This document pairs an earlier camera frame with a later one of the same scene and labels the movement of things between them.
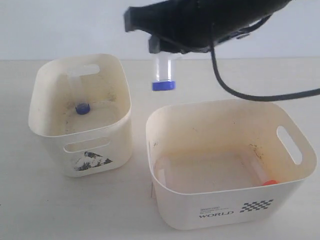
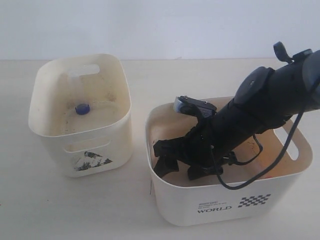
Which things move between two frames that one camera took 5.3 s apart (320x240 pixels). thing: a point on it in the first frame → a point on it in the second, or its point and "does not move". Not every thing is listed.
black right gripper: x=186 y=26 → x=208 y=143
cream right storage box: x=224 y=164 does not move
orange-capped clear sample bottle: x=258 y=169 → x=273 y=172
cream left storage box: x=79 y=107 does not move
